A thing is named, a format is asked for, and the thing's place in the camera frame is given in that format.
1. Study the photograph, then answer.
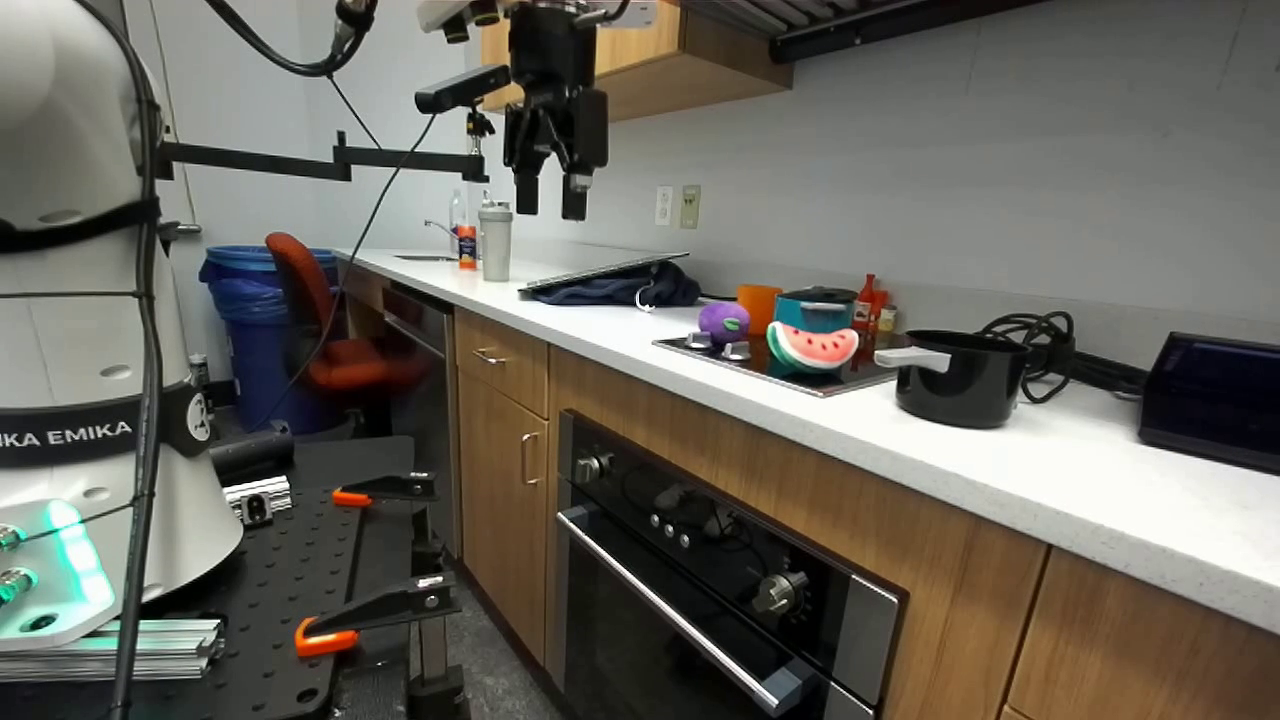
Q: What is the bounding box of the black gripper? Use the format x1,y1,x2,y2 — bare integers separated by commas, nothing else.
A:
506,2,608,220

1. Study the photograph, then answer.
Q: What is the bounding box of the watermelon slice plushie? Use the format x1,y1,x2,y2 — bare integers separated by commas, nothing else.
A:
764,321,859,372

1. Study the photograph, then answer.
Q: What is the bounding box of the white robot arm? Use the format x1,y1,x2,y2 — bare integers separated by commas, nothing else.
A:
0,0,244,657

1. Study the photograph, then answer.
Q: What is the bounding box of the metal water bottle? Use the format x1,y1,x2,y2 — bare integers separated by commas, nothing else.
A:
480,198,513,285

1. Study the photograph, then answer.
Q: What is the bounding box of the dark folded cloth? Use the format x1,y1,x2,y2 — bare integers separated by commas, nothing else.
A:
526,258,706,309

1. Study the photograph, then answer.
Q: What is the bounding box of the purple plush toy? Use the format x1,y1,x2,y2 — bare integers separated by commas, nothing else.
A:
694,298,750,358

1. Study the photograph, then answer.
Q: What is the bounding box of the black induction cooktop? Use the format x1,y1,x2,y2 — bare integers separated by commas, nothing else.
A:
658,330,894,394

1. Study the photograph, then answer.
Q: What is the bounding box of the orange cup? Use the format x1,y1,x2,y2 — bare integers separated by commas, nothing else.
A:
735,285,779,334

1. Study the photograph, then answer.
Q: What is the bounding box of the red office chair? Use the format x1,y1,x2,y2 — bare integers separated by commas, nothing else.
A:
266,232,438,403

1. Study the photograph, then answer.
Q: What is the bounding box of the red condiment bottle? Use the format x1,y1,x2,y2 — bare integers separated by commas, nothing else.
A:
853,271,897,356

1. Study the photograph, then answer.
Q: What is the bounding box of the blue trash bin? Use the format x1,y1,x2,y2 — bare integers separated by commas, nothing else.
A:
202,242,335,436

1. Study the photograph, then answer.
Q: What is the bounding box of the built-in black oven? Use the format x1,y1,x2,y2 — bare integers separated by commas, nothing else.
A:
557,410,909,720

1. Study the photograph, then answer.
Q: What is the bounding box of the black perforated mounting table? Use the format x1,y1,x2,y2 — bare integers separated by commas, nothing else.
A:
134,436,467,720

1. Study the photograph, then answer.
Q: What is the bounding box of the black flat appliance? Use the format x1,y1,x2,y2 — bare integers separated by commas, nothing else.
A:
1141,330,1280,472

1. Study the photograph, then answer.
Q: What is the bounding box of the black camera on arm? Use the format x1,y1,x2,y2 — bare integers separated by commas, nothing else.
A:
417,65,513,116

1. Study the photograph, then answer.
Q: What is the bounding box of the wooden wall cabinet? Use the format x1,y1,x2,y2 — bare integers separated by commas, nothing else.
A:
480,0,791,122

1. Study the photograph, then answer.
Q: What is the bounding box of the orange handled clamp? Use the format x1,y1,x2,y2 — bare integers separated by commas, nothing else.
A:
328,472,438,510
294,574,458,660

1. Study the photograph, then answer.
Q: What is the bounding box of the black cable bundle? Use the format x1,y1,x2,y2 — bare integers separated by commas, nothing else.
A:
976,309,1153,407

